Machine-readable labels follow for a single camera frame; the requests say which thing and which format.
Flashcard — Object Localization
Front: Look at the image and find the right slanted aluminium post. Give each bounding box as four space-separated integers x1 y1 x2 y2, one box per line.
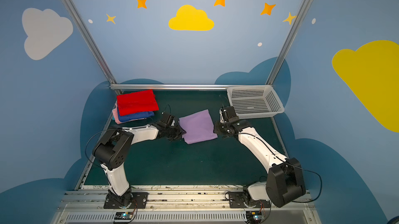
266 0 314 86

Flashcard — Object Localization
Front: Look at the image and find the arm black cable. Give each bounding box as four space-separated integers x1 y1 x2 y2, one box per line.
85 129 113 165
289 164 323 203

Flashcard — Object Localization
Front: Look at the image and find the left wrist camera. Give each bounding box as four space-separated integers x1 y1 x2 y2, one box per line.
160 112 175 128

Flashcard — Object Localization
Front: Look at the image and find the slanted aluminium post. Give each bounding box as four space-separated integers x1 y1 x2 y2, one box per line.
266 0 314 86
61 0 117 86

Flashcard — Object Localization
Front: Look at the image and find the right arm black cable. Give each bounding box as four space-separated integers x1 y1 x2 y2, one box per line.
289 164 323 203

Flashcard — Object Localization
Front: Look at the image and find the folded red t shirt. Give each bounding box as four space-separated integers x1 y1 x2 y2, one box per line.
117 90 159 116

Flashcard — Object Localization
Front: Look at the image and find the folded pink t shirt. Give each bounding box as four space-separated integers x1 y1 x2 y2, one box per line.
112 106 122 124

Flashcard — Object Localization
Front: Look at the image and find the folded blue t shirt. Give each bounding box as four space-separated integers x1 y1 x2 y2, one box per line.
116 111 154 123

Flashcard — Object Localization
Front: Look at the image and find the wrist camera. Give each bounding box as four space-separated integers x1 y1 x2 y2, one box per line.
160 112 175 128
219 106 240 123

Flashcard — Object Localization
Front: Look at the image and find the left slanted aluminium post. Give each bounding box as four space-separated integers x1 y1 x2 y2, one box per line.
61 0 117 86

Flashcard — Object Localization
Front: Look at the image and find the left controller circuit board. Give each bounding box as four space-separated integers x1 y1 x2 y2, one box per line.
114 212 133 223

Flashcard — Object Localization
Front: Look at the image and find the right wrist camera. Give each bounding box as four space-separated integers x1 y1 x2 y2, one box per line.
219 106 240 123

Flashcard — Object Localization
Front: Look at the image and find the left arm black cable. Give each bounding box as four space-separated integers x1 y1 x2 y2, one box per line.
85 129 113 165

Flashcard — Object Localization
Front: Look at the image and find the rear horizontal aluminium bar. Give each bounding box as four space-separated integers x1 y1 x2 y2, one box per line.
110 84 271 91

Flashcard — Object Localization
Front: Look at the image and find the right controller circuit board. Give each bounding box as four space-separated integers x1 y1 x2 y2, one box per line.
245 212 264 224

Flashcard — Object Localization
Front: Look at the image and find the purple t shirt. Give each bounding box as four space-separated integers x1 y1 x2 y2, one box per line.
179 109 218 145

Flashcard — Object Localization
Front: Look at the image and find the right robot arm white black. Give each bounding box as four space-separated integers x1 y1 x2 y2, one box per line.
214 120 306 207

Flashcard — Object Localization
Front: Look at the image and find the aluminium rail base frame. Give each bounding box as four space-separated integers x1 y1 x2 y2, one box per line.
52 185 321 224

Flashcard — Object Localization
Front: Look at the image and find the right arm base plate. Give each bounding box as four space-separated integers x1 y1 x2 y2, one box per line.
225 191 261 208

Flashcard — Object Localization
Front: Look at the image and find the controller circuit board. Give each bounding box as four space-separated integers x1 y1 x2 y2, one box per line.
114 212 133 223
245 212 264 224

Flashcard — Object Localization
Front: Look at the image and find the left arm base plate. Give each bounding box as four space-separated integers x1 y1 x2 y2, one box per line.
103 191 148 209

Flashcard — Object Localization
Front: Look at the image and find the white plastic laundry basket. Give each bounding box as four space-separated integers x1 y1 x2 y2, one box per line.
227 85 285 119

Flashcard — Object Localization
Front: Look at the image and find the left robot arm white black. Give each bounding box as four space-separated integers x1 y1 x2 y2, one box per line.
92 121 186 209

